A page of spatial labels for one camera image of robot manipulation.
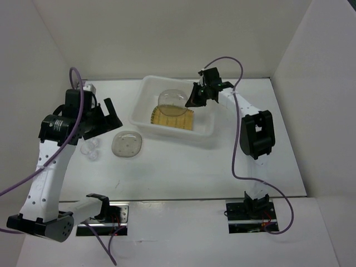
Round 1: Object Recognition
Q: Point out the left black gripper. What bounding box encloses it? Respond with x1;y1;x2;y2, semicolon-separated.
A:
82;98;122;140

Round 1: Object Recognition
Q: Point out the clear square plate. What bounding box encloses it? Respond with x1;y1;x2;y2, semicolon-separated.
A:
157;89;187;116
111;131;142;158

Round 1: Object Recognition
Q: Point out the woven bamboo tray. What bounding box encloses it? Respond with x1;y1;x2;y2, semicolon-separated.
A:
151;106;194;131

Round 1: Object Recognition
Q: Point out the clear small glass cup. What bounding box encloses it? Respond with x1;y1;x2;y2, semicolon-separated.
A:
86;150;99;161
80;138;100;155

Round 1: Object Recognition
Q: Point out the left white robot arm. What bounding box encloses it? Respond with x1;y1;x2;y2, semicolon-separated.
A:
6;89;122;242

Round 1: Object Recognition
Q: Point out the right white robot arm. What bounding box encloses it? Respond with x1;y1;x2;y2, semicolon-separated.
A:
185;67;276;219

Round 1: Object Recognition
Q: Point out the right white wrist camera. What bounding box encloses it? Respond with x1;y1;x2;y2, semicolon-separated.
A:
198;68;207;87

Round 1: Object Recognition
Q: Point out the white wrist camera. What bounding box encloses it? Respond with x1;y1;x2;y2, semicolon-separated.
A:
198;68;207;87
83;83;96;95

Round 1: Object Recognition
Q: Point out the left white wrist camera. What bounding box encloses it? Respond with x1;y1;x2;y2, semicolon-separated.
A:
83;83;96;95

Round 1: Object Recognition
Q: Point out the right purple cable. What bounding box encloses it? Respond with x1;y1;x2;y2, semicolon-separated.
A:
204;57;295;236

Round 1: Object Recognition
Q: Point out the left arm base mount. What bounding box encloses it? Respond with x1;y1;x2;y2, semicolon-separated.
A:
85;201;129;236

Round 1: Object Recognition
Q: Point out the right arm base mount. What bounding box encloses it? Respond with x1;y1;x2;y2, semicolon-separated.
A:
224;200;279;234

